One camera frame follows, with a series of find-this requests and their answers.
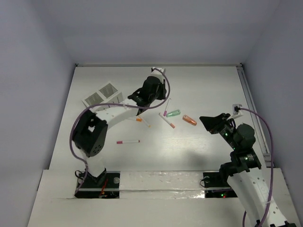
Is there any aluminium rail right edge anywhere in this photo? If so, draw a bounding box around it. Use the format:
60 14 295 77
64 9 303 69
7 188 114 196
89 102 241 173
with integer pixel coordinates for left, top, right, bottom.
236 64 276 168

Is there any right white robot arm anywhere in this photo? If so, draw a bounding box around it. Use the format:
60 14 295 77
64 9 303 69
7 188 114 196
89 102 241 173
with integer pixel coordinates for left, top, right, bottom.
199 113 295 227

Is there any pink capped white marker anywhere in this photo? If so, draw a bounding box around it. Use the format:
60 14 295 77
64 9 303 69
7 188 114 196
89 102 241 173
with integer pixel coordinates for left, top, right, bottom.
116 140 140 144

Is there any coral capped white marker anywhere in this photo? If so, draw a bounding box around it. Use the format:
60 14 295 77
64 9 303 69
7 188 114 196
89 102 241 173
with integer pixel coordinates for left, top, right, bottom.
159 113 175 129

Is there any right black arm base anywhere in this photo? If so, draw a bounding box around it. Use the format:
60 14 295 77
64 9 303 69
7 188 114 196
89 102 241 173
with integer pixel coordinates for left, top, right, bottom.
199 172 237 198

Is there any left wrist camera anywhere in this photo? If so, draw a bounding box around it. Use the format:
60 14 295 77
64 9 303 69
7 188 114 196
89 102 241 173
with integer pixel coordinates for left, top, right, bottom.
151 67 166 75

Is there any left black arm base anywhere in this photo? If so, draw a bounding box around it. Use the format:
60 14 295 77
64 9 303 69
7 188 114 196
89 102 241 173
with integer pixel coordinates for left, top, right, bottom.
75 170 120 199

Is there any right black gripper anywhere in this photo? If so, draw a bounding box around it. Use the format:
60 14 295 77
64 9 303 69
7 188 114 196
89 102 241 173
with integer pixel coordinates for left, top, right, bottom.
198 112 239 149

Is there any white slotted organizer box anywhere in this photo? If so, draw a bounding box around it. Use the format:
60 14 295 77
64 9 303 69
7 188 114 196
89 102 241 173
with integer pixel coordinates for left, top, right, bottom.
82 81 124 107

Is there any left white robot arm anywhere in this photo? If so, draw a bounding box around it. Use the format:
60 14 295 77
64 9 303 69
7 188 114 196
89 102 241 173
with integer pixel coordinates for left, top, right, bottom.
69 68 171 189

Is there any purple capped white marker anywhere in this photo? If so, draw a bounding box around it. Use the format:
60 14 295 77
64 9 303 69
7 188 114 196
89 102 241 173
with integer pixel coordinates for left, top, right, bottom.
163 98 171 116

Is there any yellow capped white marker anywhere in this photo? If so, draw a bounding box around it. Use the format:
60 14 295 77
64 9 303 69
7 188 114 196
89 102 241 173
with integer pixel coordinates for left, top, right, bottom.
142 118 151 128

